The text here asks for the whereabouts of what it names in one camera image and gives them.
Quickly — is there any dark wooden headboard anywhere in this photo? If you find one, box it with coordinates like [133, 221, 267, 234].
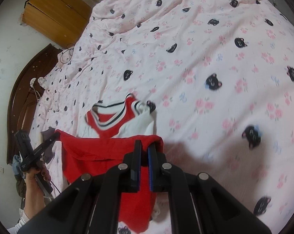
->
[6, 43, 64, 165]

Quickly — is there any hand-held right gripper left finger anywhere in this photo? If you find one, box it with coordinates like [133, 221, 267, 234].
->
[17, 140, 142, 234]

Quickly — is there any pink cat print duvet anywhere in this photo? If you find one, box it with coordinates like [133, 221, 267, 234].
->
[30, 0, 294, 234]

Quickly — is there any olive green cloth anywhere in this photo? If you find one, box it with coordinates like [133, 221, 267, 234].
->
[15, 178, 27, 198]

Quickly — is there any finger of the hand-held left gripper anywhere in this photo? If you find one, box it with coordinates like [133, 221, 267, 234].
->
[33, 134, 60, 156]

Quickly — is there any person's left hand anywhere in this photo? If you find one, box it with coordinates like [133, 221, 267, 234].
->
[23, 163, 52, 216]

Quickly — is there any black cable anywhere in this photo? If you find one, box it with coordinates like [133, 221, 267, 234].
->
[59, 43, 75, 65]

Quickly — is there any red and white jersey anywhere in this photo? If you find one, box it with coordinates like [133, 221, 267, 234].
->
[55, 93, 165, 234]

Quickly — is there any wooden wardrobe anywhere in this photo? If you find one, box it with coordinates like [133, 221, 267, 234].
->
[23, 0, 93, 50]

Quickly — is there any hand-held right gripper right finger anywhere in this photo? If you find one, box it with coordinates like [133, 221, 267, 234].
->
[148, 144, 274, 234]

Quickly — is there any blue cloth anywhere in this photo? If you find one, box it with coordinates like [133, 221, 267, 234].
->
[12, 154, 26, 179]

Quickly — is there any dark purple cloth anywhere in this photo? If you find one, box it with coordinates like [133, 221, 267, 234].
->
[40, 127, 58, 164]

